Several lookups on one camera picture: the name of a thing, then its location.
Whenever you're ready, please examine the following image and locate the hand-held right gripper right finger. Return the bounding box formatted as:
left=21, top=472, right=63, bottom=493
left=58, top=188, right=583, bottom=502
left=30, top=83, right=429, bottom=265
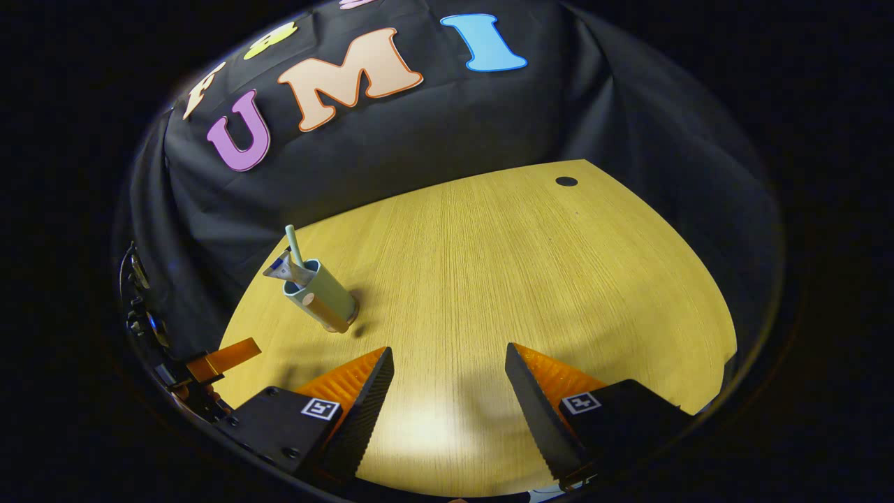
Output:
left=504, top=342, right=692, bottom=490

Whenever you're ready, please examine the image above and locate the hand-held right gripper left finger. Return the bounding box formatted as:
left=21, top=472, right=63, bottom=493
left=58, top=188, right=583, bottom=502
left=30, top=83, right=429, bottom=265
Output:
left=217, top=346, right=395, bottom=483

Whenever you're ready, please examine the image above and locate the white toothpaste tube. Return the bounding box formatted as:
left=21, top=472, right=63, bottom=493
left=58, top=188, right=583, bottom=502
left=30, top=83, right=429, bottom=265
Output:
left=263, top=246, right=315, bottom=287

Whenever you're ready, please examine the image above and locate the pale cup with wooden handle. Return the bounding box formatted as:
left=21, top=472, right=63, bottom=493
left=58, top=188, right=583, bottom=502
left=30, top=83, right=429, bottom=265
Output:
left=283, top=259, right=360, bottom=334

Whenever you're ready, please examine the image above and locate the yellow wooden desktop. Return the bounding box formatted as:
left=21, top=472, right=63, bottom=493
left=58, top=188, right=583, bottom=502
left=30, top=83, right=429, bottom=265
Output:
left=210, top=159, right=738, bottom=498

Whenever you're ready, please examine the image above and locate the black backdrop cloth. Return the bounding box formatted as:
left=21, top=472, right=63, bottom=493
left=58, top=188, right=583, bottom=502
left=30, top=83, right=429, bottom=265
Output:
left=115, top=0, right=783, bottom=420

